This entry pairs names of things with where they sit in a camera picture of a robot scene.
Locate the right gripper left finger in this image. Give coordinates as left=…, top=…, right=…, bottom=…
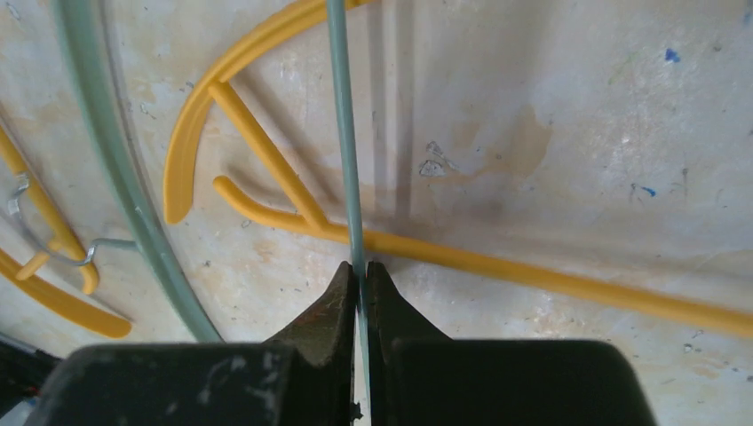
left=28, top=263, right=358, bottom=425

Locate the orange plastic hanger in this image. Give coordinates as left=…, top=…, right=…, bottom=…
left=162, top=1, right=752, bottom=338

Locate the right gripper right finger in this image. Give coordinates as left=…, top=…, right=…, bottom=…
left=366, top=262, right=655, bottom=425

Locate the yellow-orange plastic hook hanger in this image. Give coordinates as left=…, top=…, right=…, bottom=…
left=0, top=126, right=133, bottom=341

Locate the green hanger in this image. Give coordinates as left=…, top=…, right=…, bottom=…
left=8, top=0, right=373, bottom=426

